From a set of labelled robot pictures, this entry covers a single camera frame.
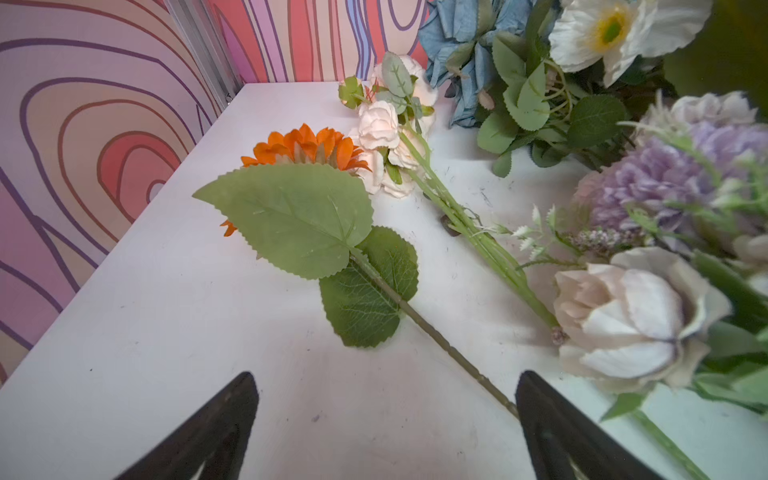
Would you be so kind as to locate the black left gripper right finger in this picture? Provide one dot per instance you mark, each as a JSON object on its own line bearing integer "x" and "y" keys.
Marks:
{"x": 562, "y": 441}

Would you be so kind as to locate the orange gerbera flower stem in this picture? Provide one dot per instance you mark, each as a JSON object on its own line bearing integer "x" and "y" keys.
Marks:
{"x": 315, "y": 222}

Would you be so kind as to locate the cream rose spray stem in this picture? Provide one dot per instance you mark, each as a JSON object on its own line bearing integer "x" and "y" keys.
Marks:
{"x": 395, "y": 109}

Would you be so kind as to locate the white poppy flower stem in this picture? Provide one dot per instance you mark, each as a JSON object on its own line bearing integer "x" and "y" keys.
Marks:
{"x": 580, "y": 71}

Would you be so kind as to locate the purple and pink mixed bouquet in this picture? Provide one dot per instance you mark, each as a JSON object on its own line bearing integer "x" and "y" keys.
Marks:
{"x": 661, "y": 262}

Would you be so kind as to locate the dusty blue hydrangea stem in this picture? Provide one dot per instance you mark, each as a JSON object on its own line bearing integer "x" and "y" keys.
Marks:
{"x": 457, "y": 38}

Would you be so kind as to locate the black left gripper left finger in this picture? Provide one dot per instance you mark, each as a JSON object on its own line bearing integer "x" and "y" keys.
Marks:
{"x": 211, "y": 444}

